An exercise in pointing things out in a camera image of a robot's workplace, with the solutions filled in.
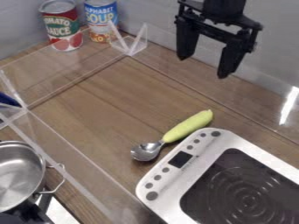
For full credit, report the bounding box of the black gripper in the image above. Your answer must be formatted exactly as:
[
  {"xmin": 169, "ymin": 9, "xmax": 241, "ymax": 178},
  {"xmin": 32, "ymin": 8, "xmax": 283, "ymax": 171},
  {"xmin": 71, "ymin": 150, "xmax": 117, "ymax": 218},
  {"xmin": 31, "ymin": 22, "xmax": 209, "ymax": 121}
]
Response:
[{"xmin": 175, "ymin": 0, "xmax": 263, "ymax": 79}]

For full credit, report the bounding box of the green handled metal spoon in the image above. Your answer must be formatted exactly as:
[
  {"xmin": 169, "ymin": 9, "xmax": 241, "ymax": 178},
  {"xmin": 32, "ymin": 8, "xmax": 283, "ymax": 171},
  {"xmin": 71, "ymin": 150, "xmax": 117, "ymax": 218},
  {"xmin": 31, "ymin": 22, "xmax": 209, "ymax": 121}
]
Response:
[{"xmin": 131, "ymin": 109, "xmax": 214, "ymax": 162}]

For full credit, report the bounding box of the white and black stove top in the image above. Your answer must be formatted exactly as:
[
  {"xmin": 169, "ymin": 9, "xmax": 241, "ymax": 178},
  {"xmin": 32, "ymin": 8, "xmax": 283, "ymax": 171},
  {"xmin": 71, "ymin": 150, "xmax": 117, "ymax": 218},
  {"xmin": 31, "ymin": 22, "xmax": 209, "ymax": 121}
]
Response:
[{"xmin": 135, "ymin": 128, "xmax": 299, "ymax": 224}]

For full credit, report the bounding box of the black stove under pot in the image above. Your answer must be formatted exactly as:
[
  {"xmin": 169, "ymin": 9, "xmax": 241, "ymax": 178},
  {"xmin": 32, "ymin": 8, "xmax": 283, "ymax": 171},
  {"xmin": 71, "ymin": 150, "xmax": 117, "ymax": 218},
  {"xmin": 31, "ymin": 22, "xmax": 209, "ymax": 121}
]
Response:
[{"xmin": 0, "ymin": 192, "xmax": 80, "ymax": 224}]

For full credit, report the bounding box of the alphabet soup can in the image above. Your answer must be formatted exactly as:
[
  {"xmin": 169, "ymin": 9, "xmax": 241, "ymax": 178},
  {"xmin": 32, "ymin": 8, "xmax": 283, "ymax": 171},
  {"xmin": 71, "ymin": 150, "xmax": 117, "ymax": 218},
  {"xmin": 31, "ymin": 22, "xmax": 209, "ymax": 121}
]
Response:
[{"xmin": 84, "ymin": 0, "xmax": 118, "ymax": 43}]

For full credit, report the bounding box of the tomato sauce can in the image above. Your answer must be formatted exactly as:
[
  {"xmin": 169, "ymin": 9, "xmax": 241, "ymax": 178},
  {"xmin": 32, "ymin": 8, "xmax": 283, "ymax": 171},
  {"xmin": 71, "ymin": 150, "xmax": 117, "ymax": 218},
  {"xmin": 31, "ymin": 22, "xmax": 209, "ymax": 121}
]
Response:
[{"xmin": 39, "ymin": 0, "xmax": 83, "ymax": 52}]

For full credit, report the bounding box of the clear acrylic divider strip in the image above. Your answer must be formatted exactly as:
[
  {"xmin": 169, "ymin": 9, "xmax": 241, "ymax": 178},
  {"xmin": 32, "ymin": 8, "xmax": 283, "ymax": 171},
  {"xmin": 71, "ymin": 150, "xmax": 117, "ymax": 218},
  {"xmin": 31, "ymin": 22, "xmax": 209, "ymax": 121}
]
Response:
[{"xmin": 0, "ymin": 70, "xmax": 118, "ymax": 224}]

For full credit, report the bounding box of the blue object at left edge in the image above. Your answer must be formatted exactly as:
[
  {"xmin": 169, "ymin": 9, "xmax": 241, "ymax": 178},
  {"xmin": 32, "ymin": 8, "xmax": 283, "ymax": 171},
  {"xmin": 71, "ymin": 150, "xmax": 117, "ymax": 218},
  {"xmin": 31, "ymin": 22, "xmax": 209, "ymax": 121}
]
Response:
[{"xmin": 0, "ymin": 92, "xmax": 23, "ymax": 108}]

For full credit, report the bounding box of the stainless steel pot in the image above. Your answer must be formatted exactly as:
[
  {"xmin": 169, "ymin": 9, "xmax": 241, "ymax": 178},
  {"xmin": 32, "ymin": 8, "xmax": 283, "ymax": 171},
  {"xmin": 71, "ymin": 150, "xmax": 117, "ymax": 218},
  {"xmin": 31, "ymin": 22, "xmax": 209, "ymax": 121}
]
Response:
[{"xmin": 0, "ymin": 141, "xmax": 66, "ymax": 213}]

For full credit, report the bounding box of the clear acrylic corner bracket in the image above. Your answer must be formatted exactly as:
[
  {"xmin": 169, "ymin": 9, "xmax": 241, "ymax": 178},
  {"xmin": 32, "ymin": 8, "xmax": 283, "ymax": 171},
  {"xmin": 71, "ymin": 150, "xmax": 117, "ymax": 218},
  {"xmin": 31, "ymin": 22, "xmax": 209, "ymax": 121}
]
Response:
[{"xmin": 107, "ymin": 21, "xmax": 147, "ymax": 57}]

